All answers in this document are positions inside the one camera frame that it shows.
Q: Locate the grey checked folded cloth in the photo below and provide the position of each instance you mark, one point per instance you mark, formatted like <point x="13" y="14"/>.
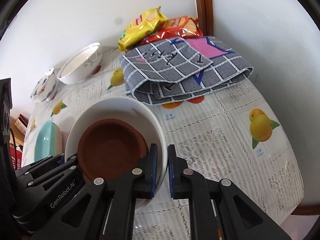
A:
<point x="175" y="75"/>

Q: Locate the brown small bowl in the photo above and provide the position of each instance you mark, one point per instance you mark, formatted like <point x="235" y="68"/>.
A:
<point x="112" y="147"/>

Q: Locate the dark red patterned box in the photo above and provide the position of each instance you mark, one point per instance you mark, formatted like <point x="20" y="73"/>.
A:
<point x="21" y="123"/>

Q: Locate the bright red box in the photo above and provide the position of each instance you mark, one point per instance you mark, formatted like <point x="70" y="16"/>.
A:
<point x="17" y="160"/>

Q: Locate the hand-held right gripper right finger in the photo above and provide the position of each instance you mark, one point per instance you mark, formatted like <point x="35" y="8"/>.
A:
<point x="170" y="170"/>

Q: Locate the yellow chips bag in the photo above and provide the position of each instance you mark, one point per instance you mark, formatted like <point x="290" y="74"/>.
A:
<point x="140" y="27"/>

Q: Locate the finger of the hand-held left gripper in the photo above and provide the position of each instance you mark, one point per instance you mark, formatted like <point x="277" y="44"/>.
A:
<point x="71" y="165"/>
<point x="45" y="162"/>

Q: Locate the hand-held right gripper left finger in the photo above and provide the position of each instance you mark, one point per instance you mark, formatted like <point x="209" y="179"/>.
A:
<point x="153" y="170"/>

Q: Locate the blue patterned white bowl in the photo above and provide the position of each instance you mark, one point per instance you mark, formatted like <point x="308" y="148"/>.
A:
<point x="45" y="87"/>

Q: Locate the red chips bag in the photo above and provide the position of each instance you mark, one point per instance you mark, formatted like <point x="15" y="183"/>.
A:
<point x="180" y="27"/>

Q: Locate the large white swirl-pattern bowl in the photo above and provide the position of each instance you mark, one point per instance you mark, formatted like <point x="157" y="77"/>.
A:
<point x="88" y="70"/>

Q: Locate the wooden door frame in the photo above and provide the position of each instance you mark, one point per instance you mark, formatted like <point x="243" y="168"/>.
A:
<point x="205" y="5"/>

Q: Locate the teal square plate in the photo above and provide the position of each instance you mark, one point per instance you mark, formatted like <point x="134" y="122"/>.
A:
<point x="43" y="140"/>

